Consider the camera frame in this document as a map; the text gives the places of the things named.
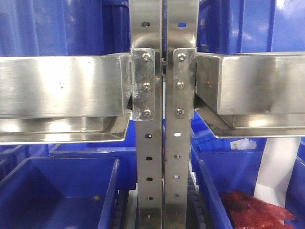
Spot stainless steel shelf rail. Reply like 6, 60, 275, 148
0, 53, 131, 145

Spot blue bin upper left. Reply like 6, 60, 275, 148
0, 0, 130, 57

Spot right perforated steel upright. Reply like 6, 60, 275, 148
164, 0, 199, 229

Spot right stainless steel shelf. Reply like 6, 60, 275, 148
196, 52, 305, 138

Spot left steel mounting bracket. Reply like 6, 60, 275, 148
131, 48, 155, 121

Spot red plastic bags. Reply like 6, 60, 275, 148
221, 190, 295, 229

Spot blue bin lower left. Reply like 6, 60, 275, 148
0, 157, 119, 229

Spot blue bin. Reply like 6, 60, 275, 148
197, 0, 305, 54
0, 0, 130, 57
190, 116, 305, 229
0, 157, 119, 229

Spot right steel mounting bracket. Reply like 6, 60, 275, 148
173, 48, 197, 119

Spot perforated steel upright post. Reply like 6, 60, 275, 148
130, 0, 163, 229

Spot blue bin lower right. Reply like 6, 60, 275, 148
190, 116, 305, 229

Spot steel mounting bracket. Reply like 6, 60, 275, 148
131, 48, 155, 121
173, 48, 197, 119

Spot blue bin upper right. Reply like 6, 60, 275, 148
197, 0, 305, 54

